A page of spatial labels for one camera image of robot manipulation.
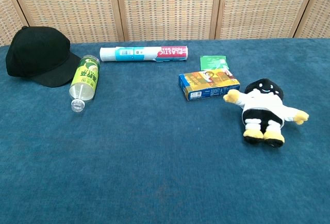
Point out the black white plush penguin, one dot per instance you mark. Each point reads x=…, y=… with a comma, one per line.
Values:
x=263, y=105

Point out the blue and orange snack box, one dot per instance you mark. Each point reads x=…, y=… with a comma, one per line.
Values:
x=208, y=84

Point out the plastic wrap roll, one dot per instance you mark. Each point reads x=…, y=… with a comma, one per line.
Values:
x=144, y=53

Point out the blue table cloth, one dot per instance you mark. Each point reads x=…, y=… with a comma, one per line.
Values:
x=144, y=157

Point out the green sachet packet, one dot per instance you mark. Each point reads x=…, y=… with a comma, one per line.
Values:
x=212, y=62

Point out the clear bottle with green label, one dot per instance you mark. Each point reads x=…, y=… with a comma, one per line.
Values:
x=85, y=79

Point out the woven folding screen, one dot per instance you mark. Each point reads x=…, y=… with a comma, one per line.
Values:
x=165, y=7

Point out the black baseball cap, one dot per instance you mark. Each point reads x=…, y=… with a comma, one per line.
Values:
x=36, y=53

